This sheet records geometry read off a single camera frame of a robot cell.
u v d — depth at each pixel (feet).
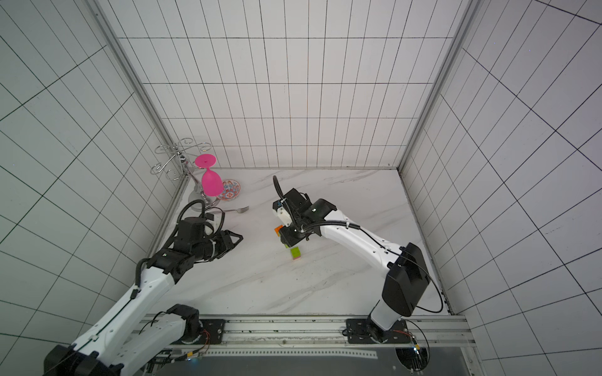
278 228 2.58
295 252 2.80
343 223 1.66
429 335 2.38
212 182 2.98
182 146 2.88
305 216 1.85
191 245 1.95
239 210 3.40
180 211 2.74
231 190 3.61
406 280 1.36
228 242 2.32
